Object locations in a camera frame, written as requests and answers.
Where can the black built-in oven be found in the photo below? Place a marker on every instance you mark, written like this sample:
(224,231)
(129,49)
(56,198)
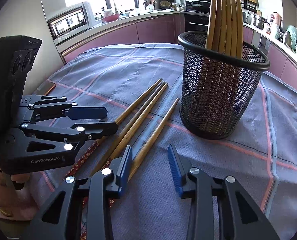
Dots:
(196,25)

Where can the black wall rack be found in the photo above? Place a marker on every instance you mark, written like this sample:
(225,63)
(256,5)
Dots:
(249,5)

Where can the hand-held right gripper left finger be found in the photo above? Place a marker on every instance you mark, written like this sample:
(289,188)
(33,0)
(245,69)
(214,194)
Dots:
(124,170)

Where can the floral-end wooden chopstick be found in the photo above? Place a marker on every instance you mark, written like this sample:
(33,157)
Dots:
(138,100)
(158,132)
(155,102)
(148,102)

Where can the pink kettle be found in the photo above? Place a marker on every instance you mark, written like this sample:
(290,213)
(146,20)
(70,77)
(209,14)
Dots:
(276,19)

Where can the pink base cabinet run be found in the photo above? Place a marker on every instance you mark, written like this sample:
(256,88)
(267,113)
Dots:
(151,30)

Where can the pink bowl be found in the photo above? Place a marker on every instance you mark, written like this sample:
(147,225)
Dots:
(111,17)

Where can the white dotted jar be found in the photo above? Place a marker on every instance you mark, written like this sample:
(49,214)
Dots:
(151,7)

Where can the black mesh utensil holder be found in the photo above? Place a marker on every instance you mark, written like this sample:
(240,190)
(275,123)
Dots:
(213,100)

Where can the person's left hand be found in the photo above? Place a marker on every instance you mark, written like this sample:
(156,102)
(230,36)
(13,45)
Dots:
(8,200)

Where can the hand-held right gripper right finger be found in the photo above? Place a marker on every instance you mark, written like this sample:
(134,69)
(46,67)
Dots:
(176,172)

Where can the white countertop oven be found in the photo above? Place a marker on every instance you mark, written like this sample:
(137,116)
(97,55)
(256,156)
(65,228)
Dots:
(68,21)

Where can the brown wooden stick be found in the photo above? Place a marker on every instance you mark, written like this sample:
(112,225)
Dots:
(49,89)

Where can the black lidded pan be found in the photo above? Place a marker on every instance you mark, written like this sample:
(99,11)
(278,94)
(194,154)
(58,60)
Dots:
(194,6)

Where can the pink peninsula cabinet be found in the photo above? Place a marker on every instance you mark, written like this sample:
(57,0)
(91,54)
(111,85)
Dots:
(276,55)

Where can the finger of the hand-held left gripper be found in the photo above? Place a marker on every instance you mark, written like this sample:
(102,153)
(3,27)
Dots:
(86,112)
(103,128)

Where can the blue-grey plaid cloth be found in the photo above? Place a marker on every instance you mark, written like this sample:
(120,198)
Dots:
(238,180)

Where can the sink faucet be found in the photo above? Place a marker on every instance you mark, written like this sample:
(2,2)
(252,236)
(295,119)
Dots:
(115,3)

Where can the bunch of wooden chopsticks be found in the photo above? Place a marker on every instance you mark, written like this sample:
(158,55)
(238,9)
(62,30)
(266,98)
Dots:
(234,25)

